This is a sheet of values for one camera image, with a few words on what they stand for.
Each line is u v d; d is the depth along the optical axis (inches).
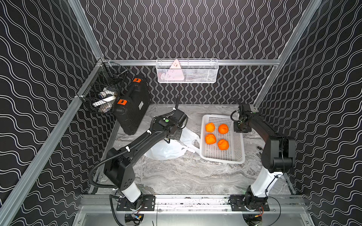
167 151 31.4
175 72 35.3
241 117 27.8
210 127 39.2
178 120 24.8
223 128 38.4
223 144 35.4
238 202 29.4
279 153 19.8
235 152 35.6
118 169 16.8
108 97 30.1
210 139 36.5
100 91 33.9
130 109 34.6
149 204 28.9
